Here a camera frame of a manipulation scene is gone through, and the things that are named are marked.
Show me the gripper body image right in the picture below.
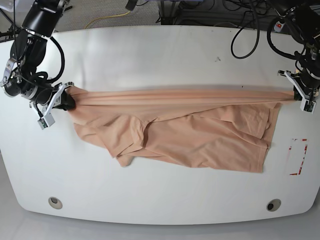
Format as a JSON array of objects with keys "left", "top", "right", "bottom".
[{"left": 277, "top": 70, "right": 320, "bottom": 100}]

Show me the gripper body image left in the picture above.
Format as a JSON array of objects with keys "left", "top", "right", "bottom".
[{"left": 23, "top": 82, "right": 74, "bottom": 114}]

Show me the peach T-shirt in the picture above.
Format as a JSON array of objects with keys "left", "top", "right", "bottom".
[{"left": 68, "top": 87, "right": 294, "bottom": 173}]

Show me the red tape rectangle marking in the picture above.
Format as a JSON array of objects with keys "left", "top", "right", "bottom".
[{"left": 286, "top": 138, "right": 308, "bottom": 176}]

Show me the white power strip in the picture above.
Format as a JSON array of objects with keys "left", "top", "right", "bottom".
[{"left": 273, "top": 21, "right": 286, "bottom": 33}]

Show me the clear plastic storage box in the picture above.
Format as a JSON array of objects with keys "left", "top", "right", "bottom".
[{"left": 0, "top": 0, "right": 20, "bottom": 13}]

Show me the black equipment base on floor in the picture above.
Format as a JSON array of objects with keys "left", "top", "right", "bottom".
[{"left": 157, "top": 0, "right": 226, "bottom": 26}]

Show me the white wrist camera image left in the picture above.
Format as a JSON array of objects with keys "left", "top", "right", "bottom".
[{"left": 37, "top": 83, "right": 66, "bottom": 130}]

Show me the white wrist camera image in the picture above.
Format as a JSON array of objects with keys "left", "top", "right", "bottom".
[
  {"left": 284, "top": 71, "right": 317, "bottom": 114},
  {"left": 37, "top": 83, "right": 66, "bottom": 130}
]

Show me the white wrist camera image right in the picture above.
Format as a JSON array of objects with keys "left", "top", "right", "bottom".
[{"left": 284, "top": 71, "right": 317, "bottom": 114}]

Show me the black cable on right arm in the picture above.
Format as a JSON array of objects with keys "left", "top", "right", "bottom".
[{"left": 37, "top": 36, "right": 66, "bottom": 85}]

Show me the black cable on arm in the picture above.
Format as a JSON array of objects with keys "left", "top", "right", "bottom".
[
  {"left": 230, "top": 0, "right": 261, "bottom": 60},
  {"left": 37, "top": 36, "right": 66, "bottom": 85}
]

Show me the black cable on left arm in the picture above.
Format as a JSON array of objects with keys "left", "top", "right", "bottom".
[{"left": 230, "top": 0, "right": 261, "bottom": 60}]

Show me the left table cable grommet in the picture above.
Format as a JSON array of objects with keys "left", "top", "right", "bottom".
[{"left": 48, "top": 197, "right": 63, "bottom": 210}]

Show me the table cable grommet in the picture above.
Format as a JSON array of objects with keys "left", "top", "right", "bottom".
[
  {"left": 266, "top": 199, "right": 282, "bottom": 212},
  {"left": 48, "top": 197, "right": 63, "bottom": 210}
]

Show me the yellow cable on floor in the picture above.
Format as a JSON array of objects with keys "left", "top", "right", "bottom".
[{"left": 84, "top": 9, "right": 131, "bottom": 30}]

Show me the right table cable grommet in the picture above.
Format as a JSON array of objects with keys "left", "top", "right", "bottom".
[{"left": 266, "top": 199, "right": 282, "bottom": 212}]

